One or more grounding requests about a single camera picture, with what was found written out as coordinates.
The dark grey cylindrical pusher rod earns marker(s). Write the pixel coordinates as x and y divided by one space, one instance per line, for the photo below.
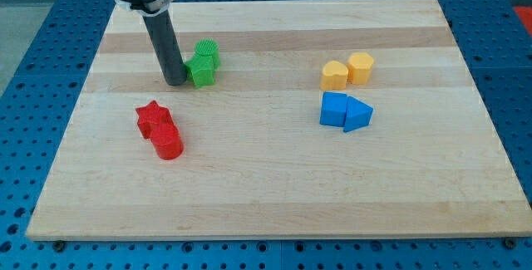
167 50

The green circle block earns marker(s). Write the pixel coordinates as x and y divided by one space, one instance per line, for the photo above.
208 48

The green star block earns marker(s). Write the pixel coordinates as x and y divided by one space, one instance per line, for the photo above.
200 70

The red star block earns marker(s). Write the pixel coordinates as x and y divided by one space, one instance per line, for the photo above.
150 116

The red cylinder block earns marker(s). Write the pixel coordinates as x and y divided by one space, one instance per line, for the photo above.
167 142

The yellow heart block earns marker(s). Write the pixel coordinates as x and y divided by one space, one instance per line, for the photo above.
334 76

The light wooden board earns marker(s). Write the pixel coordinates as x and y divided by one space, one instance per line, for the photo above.
257 164

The blue square block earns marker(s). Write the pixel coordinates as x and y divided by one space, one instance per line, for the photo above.
333 109

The yellow pentagon block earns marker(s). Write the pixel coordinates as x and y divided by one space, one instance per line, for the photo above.
359 66

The blue triangle block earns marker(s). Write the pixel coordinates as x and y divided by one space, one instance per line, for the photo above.
358 114

